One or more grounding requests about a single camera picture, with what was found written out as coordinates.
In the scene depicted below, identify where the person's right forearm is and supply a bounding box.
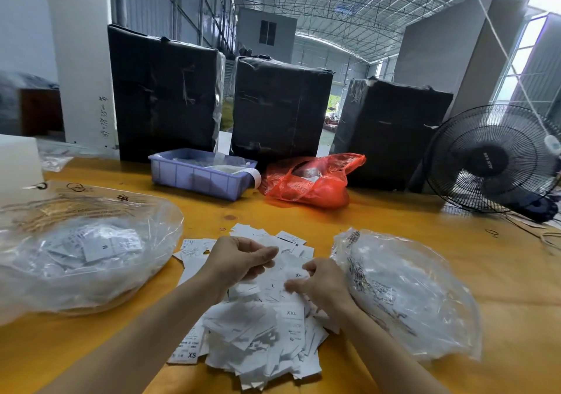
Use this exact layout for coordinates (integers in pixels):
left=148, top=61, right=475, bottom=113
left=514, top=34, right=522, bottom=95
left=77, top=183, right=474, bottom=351
left=331, top=303, right=452, bottom=394

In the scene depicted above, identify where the blue plastic bin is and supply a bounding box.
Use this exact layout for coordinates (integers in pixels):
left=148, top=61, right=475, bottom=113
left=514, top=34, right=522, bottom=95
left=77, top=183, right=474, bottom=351
left=148, top=148, right=261, bottom=201

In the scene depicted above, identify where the red plastic bag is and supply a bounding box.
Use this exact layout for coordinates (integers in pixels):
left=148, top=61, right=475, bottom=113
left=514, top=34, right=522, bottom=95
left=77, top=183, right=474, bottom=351
left=258, top=153, right=368, bottom=210

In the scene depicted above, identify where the white pillar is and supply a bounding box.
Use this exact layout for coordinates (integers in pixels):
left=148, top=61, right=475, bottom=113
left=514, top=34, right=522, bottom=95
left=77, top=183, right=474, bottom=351
left=42, top=0, right=119, bottom=152

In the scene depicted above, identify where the pile of white labels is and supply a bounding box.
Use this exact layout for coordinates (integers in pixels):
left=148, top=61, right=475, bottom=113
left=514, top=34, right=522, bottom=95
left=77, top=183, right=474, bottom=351
left=167, top=223, right=333, bottom=390

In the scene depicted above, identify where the grey cabin with window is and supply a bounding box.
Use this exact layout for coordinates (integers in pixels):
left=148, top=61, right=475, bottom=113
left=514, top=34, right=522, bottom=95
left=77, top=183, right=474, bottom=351
left=235, top=8, right=298, bottom=63

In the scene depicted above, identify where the white foam box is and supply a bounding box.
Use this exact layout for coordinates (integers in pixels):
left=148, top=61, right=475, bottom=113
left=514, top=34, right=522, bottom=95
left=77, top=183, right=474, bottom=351
left=0, top=134, right=45, bottom=193

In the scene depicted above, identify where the clear plastic bag black print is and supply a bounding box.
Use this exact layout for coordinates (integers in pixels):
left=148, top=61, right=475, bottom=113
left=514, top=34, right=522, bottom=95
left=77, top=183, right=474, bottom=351
left=330, top=227, right=483, bottom=361

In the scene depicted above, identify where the black table fan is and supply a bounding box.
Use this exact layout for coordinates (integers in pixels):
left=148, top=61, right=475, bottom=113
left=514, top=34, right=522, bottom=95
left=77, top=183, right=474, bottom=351
left=423, top=103, right=561, bottom=224

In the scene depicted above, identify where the person's right hand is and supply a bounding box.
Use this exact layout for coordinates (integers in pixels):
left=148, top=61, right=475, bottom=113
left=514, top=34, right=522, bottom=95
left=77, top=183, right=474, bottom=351
left=283, top=258, right=359, bottom=322

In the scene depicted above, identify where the brown wooden cabinet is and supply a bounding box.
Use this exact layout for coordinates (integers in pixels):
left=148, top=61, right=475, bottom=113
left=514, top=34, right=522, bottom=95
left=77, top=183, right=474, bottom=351
left=19, top=88, right=64, bottom=136

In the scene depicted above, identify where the bundle of cables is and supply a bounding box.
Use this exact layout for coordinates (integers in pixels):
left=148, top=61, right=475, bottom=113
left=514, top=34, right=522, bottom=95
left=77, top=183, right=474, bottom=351
left=510, top=211, right=561, bottom=249

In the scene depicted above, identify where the person's left hand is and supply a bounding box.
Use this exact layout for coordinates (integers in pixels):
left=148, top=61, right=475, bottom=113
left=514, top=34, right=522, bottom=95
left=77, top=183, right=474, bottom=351
left=197, top=236, right=279, bottom=303

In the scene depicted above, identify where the large black wrapped bale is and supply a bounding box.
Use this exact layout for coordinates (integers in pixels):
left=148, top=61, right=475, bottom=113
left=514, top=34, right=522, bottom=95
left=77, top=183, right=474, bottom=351
left=107, top=24, right=226, bottom=164
left=330, top=76, right=454, bottom=191
left=230, top=55, right=334, bottom=167

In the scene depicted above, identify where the large clear bag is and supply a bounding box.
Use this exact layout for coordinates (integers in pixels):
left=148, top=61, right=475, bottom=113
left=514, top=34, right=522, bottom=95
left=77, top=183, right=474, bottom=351
left=0, top=184, right=185, bottom=324

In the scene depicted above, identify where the person's left forearm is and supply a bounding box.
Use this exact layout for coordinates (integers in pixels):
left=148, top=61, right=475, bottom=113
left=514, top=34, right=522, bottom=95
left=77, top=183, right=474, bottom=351
left=39, top=280, right=224, bottom=394

